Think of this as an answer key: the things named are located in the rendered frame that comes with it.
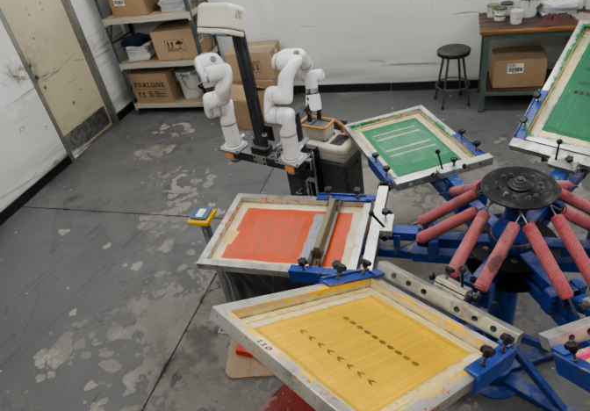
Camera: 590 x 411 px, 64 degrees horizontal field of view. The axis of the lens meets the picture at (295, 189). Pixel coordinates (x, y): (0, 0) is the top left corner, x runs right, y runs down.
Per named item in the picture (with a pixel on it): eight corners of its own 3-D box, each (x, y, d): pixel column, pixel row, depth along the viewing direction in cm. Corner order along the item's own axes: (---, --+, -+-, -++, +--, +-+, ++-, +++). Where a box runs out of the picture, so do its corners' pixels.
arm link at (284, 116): (293, 139, 259) (289, 112, 250) (272, 137, 265) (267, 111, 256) (300, 130, 266) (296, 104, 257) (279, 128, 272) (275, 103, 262)
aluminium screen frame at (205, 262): (197, 269, 236) (196, 263, 234) (240, 198, 281) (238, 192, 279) (355, 284, 213) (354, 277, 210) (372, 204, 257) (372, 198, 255)
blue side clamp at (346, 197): (317, 207, 264) (315, 198, 260) (319, 202, 268) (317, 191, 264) (370, 210, 255) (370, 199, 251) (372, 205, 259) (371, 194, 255)
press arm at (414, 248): (257, 249, 255) (255, 241, 252) (261, 241, 260) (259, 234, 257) (507, 269, 218) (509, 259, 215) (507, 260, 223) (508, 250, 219)
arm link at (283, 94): (294, 53, 244) (262, 53, 252) (291, 126, 253) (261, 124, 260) (305, 54, 257) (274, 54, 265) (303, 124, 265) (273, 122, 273)
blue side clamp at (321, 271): (290, 281, 222) (287, 270, 218) (292, 273, 226) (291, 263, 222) (353, 287, 213) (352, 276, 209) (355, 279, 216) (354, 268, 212)
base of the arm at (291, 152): (291, 147, 283) (288, 125, 274) (310, 151, 276) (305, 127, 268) (277, 161, 273) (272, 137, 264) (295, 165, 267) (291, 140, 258)
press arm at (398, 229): (380, 239, 228) (379, 231, 225) (381, 231, 233) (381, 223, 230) (417, 241, 223) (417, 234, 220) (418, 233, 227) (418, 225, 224)
